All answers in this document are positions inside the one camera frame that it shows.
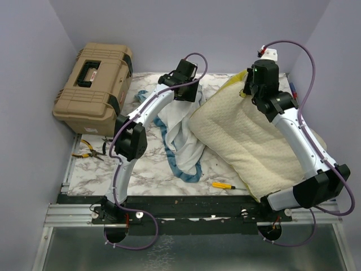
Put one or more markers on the cream yellow-edged pillow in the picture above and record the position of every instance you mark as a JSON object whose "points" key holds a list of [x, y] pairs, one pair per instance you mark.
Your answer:
{"points": [[231, 126]]}

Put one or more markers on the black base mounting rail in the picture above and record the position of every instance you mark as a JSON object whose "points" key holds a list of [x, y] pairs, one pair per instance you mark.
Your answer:
{"points": [[177, 215]]}

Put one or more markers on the aluminium extrusion frame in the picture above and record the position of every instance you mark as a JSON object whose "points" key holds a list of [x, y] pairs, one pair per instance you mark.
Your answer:
{"points": [[59, 216]]}

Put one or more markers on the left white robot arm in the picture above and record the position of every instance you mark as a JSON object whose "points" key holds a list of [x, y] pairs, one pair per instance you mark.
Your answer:
{"points": [[130, 140]]}

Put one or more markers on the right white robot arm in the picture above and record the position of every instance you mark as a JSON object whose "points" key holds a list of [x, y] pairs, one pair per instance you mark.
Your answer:
{"points": [[322, 173]]}

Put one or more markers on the black handled small pliers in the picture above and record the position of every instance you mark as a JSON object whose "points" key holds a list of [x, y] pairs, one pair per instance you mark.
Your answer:
{"points": [[105, 142]]}

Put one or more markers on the blue red marker pen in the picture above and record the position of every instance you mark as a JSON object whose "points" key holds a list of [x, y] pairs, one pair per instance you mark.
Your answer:
{"points": [[293, 91]]}

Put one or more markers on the white blue-trimmed pillowcase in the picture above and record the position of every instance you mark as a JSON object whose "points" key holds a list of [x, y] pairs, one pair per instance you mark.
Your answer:
{"points": [[183, 149]]}

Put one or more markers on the tan plastic toolbox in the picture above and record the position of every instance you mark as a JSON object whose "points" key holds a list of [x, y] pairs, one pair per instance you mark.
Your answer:
{"points": [[94, 95]]}

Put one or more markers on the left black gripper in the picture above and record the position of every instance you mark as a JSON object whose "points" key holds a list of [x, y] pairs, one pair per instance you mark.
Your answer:
{"points": [[190, 96]]}

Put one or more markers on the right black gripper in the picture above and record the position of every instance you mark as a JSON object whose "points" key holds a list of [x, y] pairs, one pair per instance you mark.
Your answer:
{"points": [[246, 89]]}

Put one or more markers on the yellow handled pliers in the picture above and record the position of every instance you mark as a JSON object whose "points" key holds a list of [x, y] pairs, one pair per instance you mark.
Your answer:
{"points": [[92, 153]]}

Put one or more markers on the yellow handled screwdriver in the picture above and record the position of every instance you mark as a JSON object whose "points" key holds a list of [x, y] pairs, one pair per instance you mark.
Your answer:
{"points": [[224, 186]]}

